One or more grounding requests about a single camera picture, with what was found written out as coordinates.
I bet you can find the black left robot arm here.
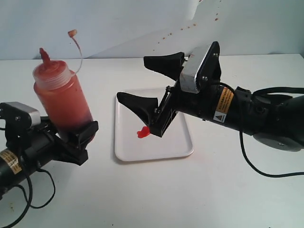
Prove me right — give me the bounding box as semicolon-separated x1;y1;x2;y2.
0;117;99;195

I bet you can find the red sauce blob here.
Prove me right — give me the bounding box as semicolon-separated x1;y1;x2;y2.
137;126;150;139

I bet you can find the white rectangular plastic tray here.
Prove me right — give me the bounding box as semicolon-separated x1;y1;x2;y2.
114;99;194;162

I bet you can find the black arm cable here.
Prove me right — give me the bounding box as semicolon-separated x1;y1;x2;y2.
0;118;57;226
218;82;304;178

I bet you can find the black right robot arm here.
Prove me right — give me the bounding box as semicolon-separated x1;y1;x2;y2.
116;52;304;152

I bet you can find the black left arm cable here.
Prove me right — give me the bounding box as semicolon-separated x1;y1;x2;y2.
0;118;57;226

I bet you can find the red sauce squeeze bottle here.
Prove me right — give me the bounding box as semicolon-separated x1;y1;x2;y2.
32;48;93;141

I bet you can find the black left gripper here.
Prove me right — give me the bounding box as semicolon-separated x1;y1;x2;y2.
20;117;99;166

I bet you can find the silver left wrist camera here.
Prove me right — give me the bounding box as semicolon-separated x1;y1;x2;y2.
0;102;41;142

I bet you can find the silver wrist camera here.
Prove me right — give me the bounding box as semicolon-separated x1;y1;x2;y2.
180;41;220;94
0;102;41;142

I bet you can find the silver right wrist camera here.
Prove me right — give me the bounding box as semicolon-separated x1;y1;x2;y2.
180;41;220;94

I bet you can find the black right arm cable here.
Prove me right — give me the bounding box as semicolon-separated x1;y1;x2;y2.
218;82;304;178

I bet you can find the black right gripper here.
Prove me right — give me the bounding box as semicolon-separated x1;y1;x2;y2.
116;52;223;137

